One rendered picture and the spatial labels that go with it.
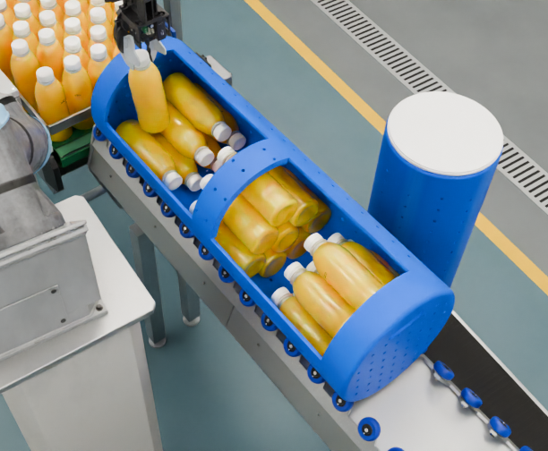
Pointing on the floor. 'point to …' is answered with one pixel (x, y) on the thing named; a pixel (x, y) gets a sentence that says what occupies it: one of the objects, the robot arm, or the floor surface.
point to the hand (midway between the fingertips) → (140, 58)
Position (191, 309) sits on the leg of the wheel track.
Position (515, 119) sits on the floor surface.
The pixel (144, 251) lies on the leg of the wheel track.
